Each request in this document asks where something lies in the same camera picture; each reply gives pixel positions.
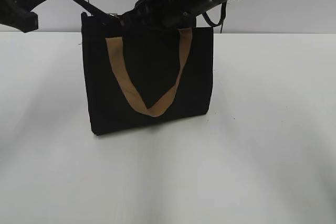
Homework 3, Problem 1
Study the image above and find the black cable loop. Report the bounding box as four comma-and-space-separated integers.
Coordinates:
202, 1, 228, 27

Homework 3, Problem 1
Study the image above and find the black tote bag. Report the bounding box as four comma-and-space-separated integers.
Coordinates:
81, 13, 214, 136

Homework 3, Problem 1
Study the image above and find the silver zipper pull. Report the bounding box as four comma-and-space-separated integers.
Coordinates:
109, 13, 119, 18

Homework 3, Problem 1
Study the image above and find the tan front bag handle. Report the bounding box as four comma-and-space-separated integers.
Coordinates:
106, 28, 193, 118

